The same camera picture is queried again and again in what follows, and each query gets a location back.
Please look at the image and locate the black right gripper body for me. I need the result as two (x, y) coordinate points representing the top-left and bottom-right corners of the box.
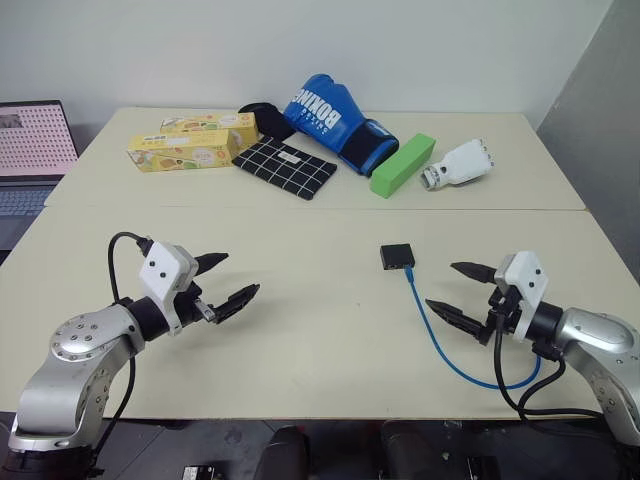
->
(481, 283), (524, 347)

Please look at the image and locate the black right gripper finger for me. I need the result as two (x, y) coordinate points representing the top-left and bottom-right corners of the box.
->
(424, 298), (490, 346)
(449, 260), (499, 287)

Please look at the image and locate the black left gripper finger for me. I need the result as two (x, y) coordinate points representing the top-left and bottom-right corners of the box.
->
(193, 252), (231, 277)
(211, 283), (262, 327)

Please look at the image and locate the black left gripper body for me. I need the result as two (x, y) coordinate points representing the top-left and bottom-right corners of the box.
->
(173, 279), (219, 327)

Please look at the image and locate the small black box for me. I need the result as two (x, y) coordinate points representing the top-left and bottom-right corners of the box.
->
(378, 242), (418, 272)

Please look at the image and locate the white robotic hand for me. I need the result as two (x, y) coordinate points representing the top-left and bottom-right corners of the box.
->
(419, 138), (498, 192)

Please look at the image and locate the large yellow printed carton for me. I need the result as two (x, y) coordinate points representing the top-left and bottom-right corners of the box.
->
(125, 129), (246, 175)

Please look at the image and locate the black white-checked pouch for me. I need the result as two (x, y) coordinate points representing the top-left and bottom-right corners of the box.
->
(231, 137), (339, 203)

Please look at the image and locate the green foam block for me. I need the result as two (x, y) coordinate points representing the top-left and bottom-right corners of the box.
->
(369, 132), (437, 200)

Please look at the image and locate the small yellow printed carton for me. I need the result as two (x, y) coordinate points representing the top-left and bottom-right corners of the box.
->
(159, 111), (260, 148)

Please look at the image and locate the black fabric wrap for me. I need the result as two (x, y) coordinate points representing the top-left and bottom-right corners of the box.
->
(237, 100), (297, 142)

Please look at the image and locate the dark rounded shape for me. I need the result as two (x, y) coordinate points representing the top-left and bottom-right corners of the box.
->
(268, 424), (312, 480)

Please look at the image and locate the blue boxing glove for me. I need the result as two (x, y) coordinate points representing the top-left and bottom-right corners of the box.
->
(282, 73), (401, 178)

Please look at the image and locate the laptop with pink screen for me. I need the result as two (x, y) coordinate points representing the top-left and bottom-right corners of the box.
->
(0, 99), (81, 252)

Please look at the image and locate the blue cable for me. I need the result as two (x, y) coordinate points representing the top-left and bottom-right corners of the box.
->
(404, 266), (546, 391)

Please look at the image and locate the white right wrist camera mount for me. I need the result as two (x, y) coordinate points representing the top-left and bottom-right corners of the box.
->
(494, 250), (551, 344)

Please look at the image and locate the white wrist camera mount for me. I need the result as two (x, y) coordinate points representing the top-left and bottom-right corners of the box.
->
(138, 241), (199, 338)
(494, 250), (551, 344)

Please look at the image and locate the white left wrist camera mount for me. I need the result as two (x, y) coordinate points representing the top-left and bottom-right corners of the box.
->
(138, 241), (199, 338)

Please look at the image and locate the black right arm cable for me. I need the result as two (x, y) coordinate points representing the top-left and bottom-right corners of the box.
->
(493, 308), (609, 419)

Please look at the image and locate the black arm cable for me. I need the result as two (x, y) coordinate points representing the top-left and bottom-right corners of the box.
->
(493, 308), (609, 419)
(92, 231), (154, 474)

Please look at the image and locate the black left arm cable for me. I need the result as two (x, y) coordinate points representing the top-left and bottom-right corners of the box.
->
(92, 231), (154, 474)

